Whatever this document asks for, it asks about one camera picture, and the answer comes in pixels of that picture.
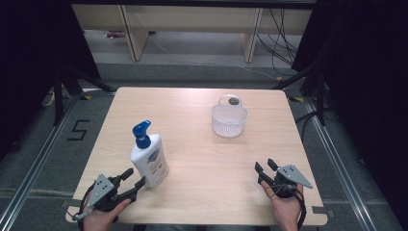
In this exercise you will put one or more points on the yellow tape piece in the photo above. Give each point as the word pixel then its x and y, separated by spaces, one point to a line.
pixel 86 97
pixel 296 99

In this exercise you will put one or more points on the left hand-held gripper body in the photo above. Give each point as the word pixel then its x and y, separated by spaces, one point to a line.
pixel 100 189

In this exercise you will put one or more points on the dark curtain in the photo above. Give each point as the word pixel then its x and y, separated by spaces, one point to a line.
pixel 32 48
pixel 369 64

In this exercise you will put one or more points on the black metal stand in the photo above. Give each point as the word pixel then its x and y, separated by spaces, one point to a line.
pixel 320 96
pixel 58 96

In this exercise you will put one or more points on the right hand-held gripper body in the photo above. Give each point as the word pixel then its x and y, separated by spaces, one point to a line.
pixel 293 174

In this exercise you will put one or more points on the person's right hand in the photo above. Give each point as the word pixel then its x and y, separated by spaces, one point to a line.
pixel 287 210

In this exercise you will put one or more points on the metal floor rail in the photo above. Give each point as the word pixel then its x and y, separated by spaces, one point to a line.
pixel 340 163
pixel 38 163

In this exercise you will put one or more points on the beige wooden desk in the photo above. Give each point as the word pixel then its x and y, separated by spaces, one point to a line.
pixel 192 19

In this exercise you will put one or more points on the white pump bottle blue nozzle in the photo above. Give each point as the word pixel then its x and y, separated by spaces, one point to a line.
pixel 150 162

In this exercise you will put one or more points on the white perforated plastic basket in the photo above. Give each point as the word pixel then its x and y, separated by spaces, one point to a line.
pixel 229 120

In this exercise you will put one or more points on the person's left hand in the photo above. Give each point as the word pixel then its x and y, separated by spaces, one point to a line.
pixel 102 219

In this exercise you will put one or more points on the small purple object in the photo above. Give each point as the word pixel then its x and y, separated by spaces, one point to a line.
pixel 114 34

